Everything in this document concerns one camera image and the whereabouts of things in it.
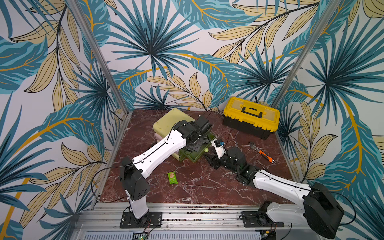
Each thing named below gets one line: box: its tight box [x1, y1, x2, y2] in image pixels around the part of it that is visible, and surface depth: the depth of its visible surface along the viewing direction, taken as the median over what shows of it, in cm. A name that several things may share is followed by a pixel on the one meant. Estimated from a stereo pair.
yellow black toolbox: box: [222, 96, 281, 140], surface depth 100 cm
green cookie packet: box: [166, 171, 179, 186], surface depth 87 cm
